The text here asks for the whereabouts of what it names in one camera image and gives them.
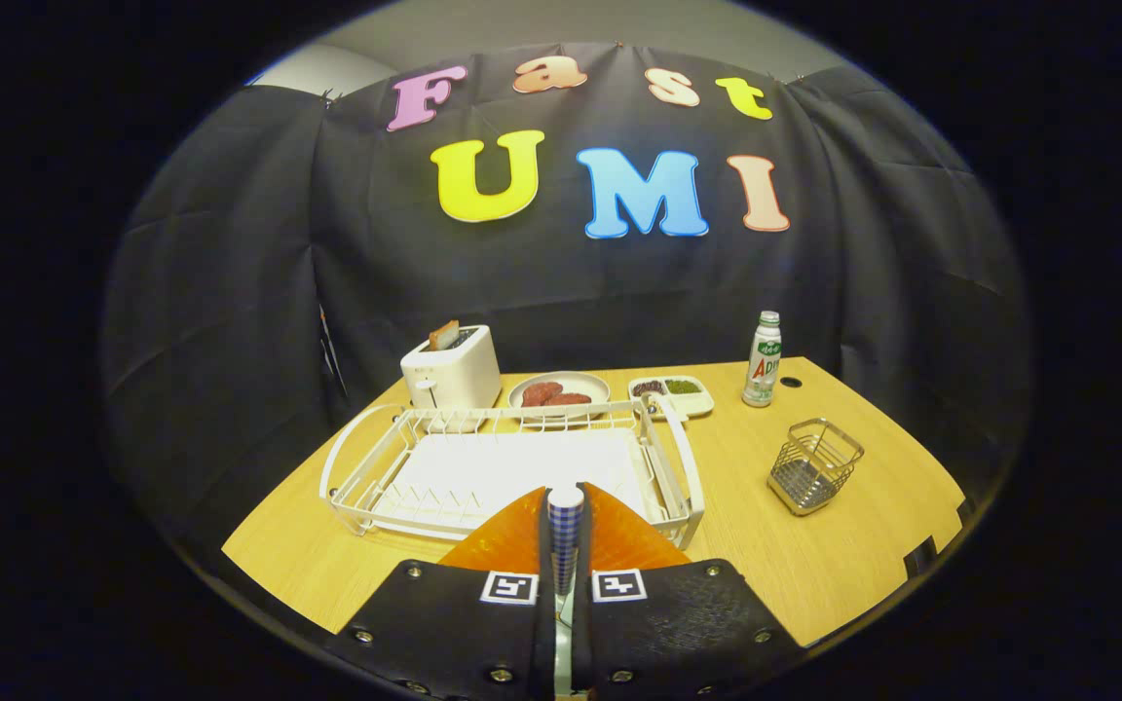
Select metal wire basket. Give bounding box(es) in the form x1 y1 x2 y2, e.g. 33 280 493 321
767 418 865 516

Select white compartment condiment tray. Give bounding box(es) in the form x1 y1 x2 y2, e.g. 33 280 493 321
628 376 715 420

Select white toaster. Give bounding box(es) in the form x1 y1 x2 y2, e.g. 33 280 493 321
400 325 503 411

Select checkered handle spoon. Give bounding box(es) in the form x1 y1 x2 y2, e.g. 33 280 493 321
547 486 586 697

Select pink plate with meat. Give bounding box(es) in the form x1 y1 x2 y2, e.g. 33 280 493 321
508 371 612 420

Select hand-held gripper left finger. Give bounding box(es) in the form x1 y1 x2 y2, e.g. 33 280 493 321
342 484 558 701

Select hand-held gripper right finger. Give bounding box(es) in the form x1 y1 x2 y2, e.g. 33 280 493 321
571 482 805 700

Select white wire dish rack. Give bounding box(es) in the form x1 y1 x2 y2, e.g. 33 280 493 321
319 394 706 549

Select white bottle green label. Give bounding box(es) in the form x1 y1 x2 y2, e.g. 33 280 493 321
742 311 783 408

